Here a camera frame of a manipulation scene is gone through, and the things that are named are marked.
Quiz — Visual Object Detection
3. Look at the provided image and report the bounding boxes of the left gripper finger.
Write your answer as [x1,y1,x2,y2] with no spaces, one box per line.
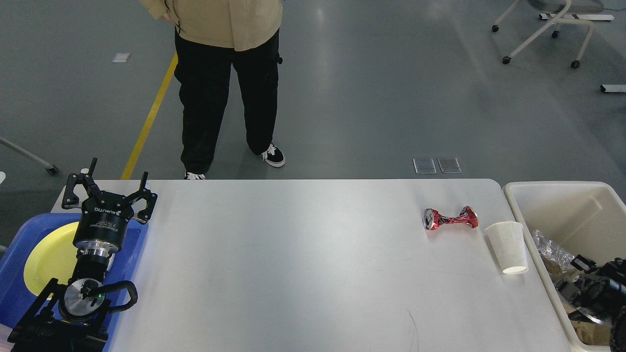
[117,172,158,224]
[61,158,106,211]

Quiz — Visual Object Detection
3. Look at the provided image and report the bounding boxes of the floor outlet plates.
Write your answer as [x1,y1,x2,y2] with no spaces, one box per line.
[413,157,463,175]

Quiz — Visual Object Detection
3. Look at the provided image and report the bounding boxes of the crushed red soda can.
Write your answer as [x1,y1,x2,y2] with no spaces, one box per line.
[422,206,479,230]

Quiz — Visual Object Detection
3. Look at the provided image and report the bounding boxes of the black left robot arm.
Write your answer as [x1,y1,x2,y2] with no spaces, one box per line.
[7,158,158,352]

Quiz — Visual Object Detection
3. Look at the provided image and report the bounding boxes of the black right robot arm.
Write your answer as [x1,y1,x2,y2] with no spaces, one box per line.
[555,255,626,352]

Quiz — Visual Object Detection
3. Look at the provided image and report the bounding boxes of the person in tan jacket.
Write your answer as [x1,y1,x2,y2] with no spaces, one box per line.
[141,0,285,180]

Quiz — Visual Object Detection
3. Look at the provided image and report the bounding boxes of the cream plastic bin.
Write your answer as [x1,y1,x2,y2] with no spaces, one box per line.
[503,181,626,352]

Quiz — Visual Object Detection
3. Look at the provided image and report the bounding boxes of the yellow-green plastic plate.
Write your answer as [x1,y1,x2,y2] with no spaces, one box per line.
[23,221,81,296]

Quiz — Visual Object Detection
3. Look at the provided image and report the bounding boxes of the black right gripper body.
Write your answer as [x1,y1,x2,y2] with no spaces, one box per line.
[575,259,626,325]

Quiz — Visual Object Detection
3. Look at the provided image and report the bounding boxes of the white chair leg left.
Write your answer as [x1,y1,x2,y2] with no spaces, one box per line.
[0,137,59,175]

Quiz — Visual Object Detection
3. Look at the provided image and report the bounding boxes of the white paper cup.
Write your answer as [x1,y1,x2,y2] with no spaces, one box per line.
[484,221,529,275]

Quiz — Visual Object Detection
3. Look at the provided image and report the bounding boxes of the foil tray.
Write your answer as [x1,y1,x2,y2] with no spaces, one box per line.
[532,230,575,270]

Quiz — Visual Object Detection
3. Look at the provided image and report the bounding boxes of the white office chair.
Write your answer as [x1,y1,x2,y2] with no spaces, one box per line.
[502,0,614,69]

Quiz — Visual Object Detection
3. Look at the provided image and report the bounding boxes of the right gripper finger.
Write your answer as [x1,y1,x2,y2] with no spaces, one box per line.
[570,255,598,274]
[555,279,584,306]

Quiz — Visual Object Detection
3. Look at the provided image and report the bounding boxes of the white bar on floor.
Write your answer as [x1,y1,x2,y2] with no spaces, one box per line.
[601,84,626,93]

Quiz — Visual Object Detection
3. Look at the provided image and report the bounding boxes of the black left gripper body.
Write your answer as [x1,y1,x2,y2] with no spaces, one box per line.
[72,200,134,254]

